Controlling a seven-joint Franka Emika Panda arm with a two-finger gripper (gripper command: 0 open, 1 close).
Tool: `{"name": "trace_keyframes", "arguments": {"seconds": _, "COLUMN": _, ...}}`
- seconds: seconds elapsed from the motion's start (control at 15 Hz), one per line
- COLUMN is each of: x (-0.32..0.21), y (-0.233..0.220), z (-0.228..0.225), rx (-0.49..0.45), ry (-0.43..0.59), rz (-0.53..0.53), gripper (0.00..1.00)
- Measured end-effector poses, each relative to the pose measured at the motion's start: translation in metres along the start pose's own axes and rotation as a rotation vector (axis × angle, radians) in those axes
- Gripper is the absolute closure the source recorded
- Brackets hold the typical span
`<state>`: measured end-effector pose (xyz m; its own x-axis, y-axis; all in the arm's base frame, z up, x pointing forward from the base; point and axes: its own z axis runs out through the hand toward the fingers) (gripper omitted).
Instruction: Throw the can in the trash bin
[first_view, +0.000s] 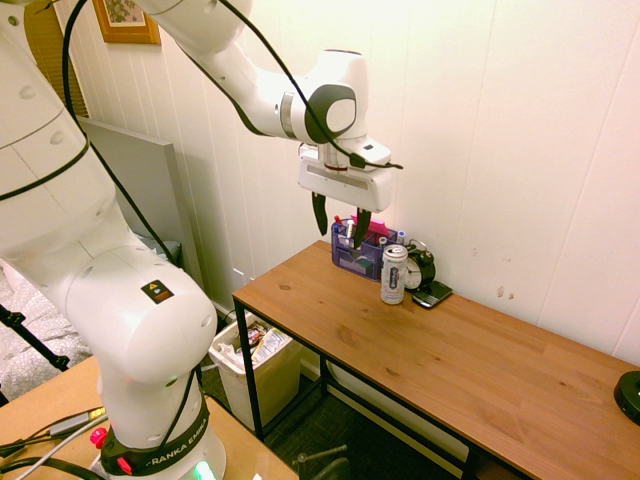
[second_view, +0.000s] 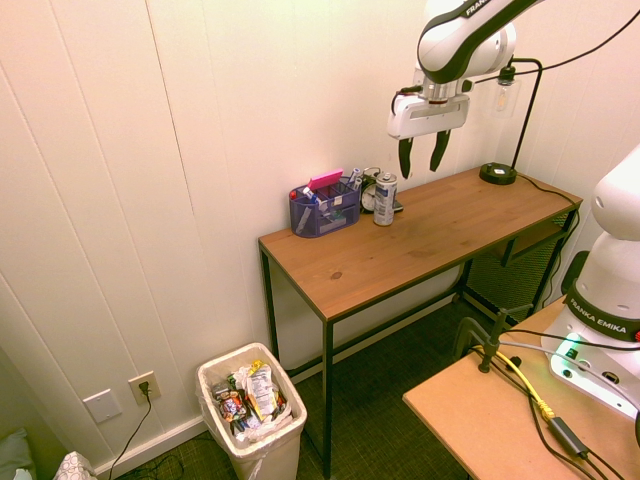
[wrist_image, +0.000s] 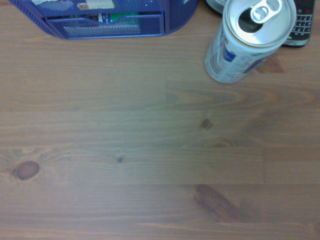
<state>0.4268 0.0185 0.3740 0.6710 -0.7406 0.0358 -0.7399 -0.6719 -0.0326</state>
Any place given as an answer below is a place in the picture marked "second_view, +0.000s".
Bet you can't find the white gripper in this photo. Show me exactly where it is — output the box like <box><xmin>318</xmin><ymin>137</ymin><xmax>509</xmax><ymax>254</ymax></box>
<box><xmin>386</xmin><ymin>87</ymin><xmax>472</xmax><ymax>180</ymax></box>

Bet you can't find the white trash bin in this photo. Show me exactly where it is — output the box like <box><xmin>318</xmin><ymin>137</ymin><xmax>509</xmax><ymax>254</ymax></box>
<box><xmin>195</xmin><ymin>341</ymin><xmax>309</xmax><ymax>480</ymax></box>
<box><xmin>195</xmin><ymin>342</ymin><xmax>307</xmax><ymax>480</ymax></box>

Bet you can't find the black desk lamp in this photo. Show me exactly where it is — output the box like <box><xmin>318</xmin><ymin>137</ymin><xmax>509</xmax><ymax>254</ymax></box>
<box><xmin>478</xmin><ymin>56</ymin><xmax>544</xmax><ymax>187</ymax></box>

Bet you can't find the pink sticky note pad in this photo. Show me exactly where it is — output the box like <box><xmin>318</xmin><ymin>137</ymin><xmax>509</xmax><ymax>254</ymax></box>
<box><xmin>308</xmin><ymin>169</ymin><xmax>345</xmax><ymax>191</ymax></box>

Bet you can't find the blue mesh desk organizer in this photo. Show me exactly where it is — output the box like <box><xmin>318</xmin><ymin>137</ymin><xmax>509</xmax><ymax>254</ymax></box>
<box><xmin>288</xmin><ymin>176</ymin><xmax>363</xmax><ymax>239</ymax></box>

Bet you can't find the black clamp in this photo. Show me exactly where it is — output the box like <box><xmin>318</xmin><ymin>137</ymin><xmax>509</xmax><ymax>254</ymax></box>
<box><xmin>452</xmin><ymin>302</ymin><xmax>535</xmax><ymax>376</ymax></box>

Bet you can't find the plywood robot mounting table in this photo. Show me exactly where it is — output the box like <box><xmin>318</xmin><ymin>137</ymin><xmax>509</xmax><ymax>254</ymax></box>
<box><xmin>402</xmin><ymin>294</ymin><xmax>640</xmax><ymax>480</ymax></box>

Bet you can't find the snack wrapper with nutrition label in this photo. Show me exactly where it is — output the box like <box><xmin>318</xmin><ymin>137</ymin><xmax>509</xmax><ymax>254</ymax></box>
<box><xmin>244</xmin><ymin>360</ymin><xmax>275</xmax><ymax>422</ymax></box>

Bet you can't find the white patterned tissue box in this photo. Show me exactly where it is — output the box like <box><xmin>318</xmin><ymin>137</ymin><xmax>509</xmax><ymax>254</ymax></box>
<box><xmin>52</xmin><ymin>450</ymin><xmax>99</xmax><ymax>480</ymax></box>

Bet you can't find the wooden desk with black frame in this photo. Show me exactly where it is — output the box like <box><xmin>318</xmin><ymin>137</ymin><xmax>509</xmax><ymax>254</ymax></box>
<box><xmin>257</xmin><ymin>165</ymin><xmax>584</xmax><ymax>480</ymax></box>

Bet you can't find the black lamp cord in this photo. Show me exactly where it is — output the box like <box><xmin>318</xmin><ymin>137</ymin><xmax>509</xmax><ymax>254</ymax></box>
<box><xmin>514</xmin><ymin>172</ymin><xmax>581</xmax><ymax>311</ymax></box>

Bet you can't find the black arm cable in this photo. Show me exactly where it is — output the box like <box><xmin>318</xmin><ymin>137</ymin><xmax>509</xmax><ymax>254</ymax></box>
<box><xmin>472</xmin><ymin>12</ymin><xmax>640</xmax><ymax>85</ymax></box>

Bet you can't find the yellow ethernet cable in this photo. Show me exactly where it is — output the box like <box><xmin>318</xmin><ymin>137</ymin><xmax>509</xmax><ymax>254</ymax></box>
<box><xmin>469</xmin><ymin>343</ymin><xmax>556</xmax><ymax>421</ymax></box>

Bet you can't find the gray cable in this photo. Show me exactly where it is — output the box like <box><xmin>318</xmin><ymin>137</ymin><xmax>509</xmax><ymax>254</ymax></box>
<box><xmin>499</xmin><ymin>340</ymin><xmax>640</xmax><ymax>389</ymax></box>

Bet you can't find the black cable adapter box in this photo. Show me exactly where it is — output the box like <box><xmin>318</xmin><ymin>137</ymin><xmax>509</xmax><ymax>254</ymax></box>
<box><xmin>548</xmin><ymin>416</ymin><xmax>591</xmax><ymax>460</ymax></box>

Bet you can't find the white wall outlet plate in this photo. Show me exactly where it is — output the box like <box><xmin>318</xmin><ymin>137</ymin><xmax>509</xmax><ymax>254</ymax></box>
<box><xmin>127</xmin><ymin>369</ymin><xmax>163</xmax><ymax>406</ymax></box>

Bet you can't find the black power cord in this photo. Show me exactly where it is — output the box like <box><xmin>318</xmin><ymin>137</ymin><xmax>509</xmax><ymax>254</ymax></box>
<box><xmin>107</xmin><ymin>382</ymin><xmax>153</xmax><ymax>480</ymax></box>

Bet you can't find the white blank wall plate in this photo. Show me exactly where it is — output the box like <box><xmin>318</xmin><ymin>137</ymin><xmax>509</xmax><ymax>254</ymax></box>
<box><xmin>82</xmin><ymin>388</ymin><xmax>124</xmax><ymax>425</ymax></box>

